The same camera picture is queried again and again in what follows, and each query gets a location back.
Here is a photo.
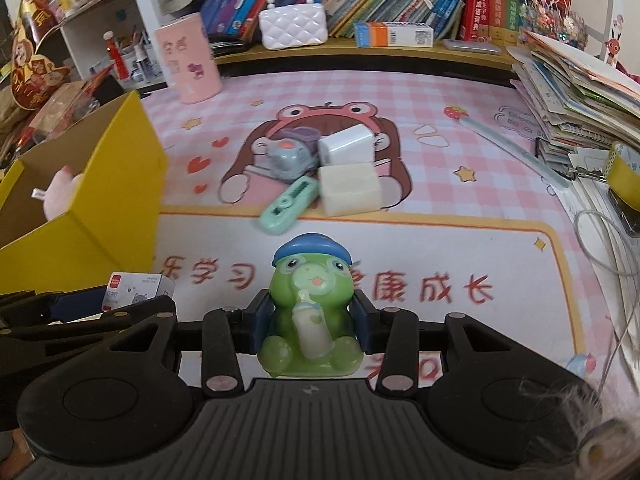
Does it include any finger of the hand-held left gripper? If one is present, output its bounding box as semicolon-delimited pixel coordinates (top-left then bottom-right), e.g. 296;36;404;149
0;287;108;328
0;296;177;361

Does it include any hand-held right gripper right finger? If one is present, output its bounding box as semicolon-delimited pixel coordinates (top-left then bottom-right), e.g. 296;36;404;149
350;290;541;396

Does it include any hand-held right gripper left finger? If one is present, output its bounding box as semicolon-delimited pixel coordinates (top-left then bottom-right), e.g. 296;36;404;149
85;289;275;395

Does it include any green frog toy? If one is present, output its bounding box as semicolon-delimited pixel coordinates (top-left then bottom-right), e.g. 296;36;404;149
257;232;366;378

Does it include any small white red-label box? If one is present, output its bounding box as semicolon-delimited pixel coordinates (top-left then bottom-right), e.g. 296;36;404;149
101;272;176;317

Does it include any large pink plush toy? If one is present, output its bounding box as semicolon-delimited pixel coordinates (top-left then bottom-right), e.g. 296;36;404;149
32;166;86;221

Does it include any mint green correction tape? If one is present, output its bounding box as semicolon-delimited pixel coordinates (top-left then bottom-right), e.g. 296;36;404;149
259;175;319;235

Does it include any yellow cardboard box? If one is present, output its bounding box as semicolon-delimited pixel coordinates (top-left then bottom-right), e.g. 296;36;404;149
0;91;168;296

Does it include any white eraser block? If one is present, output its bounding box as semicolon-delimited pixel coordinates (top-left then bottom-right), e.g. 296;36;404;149
318;161;383;217

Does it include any grey toy car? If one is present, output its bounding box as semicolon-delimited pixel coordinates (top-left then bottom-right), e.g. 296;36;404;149
252;127;321;183

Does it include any white charger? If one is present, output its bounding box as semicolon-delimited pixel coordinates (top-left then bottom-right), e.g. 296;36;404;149
318;125;376;166

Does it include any pink checkered tablecloth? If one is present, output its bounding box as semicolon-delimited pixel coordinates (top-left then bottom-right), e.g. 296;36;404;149
135;60;640;411

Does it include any pale plastic ruler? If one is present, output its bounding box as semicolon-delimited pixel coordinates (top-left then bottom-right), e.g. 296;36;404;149
462;114;572;190

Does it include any red gold cartoon decoration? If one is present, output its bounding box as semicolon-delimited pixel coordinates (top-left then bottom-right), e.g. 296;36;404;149
10;0;76;111

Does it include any white shelf unit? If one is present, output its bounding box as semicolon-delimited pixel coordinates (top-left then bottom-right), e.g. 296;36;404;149
55;0;171;91

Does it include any wooden bookshelf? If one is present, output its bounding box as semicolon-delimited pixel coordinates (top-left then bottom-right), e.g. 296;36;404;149
200;0;576;81

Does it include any pink cylinder container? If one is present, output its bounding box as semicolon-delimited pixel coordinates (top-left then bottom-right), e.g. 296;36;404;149
152;12;222;105

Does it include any dark furry cloth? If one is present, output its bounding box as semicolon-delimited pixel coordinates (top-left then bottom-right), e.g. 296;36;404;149
517;377;640;480

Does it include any black flat device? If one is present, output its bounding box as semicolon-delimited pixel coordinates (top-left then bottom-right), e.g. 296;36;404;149
607;190;640;238

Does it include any orange blue white carton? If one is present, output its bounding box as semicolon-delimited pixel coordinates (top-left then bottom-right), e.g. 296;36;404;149
353;21;435;48

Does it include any white quilted handbag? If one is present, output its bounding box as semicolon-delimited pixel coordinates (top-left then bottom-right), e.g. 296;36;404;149
258;0;329;51

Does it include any grey flat case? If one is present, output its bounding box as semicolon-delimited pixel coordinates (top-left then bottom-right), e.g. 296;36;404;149
442;37;502;54

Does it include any yellow tape roll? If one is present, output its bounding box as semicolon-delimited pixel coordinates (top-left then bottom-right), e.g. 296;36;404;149
605;141;640;196

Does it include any stack of paper booklets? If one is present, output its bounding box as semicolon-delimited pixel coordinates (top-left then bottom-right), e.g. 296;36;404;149
506;30;640;166

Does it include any colourful sequin ornament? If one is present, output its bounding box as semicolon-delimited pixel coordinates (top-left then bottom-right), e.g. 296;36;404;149
520;0;587;53

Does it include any white cable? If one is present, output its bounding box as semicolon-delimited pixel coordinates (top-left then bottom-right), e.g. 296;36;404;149
574;207;640;386

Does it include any reindeer wall sticker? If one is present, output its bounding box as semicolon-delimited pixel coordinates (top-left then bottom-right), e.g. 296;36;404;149
605;14;628;66

